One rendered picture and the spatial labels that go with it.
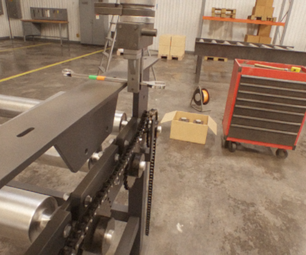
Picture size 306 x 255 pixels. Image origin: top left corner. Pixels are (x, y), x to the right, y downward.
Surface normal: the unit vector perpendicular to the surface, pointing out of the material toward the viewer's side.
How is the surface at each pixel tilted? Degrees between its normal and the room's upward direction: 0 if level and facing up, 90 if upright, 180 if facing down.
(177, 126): 90
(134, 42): 90
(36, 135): 0
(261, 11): 90
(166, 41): 90
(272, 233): 0
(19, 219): 48
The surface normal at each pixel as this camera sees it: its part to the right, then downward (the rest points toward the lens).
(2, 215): -0.14, -0.22
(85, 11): -0.22, 0.40
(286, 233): 0.06, -0.90
